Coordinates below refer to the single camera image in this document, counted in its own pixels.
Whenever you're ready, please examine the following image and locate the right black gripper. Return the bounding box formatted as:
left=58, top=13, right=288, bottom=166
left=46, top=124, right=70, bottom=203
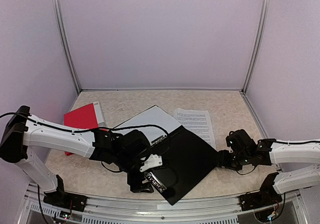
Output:
left=213, top=149, right=251, bottom=171

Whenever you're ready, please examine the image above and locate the black folder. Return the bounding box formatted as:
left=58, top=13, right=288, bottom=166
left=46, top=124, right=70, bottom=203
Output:
left=112, top=105, right=218, bottom=207

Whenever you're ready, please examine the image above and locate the printed text sheet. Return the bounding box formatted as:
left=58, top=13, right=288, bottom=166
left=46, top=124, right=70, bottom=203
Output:
left=173, top=108, right=216, bottom=149

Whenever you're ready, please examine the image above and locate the red folder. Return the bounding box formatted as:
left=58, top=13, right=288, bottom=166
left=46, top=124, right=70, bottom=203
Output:
left=63, top=101, right=108, bottom=157

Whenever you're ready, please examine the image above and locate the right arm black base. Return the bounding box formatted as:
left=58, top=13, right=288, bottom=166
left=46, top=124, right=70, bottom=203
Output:
left=239, top=172, right=283, bottom=211

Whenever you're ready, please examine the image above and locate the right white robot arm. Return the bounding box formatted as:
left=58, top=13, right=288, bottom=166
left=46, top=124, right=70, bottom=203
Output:
left=217, top=129, right=320, bottom=206

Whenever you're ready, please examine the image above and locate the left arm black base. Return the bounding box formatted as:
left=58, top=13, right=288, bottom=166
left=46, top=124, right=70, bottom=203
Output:
left=43, top=175, right=88, bottom=212

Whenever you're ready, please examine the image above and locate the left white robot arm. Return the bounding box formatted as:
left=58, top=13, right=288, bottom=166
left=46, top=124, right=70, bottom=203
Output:
left=0, top=106, right=153, bottom=207

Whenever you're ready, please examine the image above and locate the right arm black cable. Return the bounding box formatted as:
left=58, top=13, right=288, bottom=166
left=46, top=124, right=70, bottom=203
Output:
left=234, top=139, right=320, bottom=211

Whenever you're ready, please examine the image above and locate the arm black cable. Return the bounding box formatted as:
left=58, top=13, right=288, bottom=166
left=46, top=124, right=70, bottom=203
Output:
left=0, top=112, right=176, bottom=221
left=234, top=139, right=320, bottom=211

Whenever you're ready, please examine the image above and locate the aluminium front rail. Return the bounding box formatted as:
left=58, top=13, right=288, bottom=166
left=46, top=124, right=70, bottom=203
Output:
left=16, top=183, right=310, bottom=224

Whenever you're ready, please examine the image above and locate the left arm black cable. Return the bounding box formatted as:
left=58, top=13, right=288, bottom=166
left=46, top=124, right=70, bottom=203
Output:
left=0, top=112, right=176, bottom=221

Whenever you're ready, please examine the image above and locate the right aluminium frame post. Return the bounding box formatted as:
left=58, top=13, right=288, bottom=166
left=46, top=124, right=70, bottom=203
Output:
left=241, top=0, right=270, bottom=96

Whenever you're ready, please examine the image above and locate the aluminium frame post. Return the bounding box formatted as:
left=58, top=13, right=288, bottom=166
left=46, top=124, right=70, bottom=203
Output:
left=241, top=0, right=270, bottom=96
left=52, top=0, right=82, bottom=95

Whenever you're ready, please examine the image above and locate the left aluminium frame post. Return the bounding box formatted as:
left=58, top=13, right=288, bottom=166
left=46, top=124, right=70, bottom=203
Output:
left=52, top=0, right=82, bottom=95

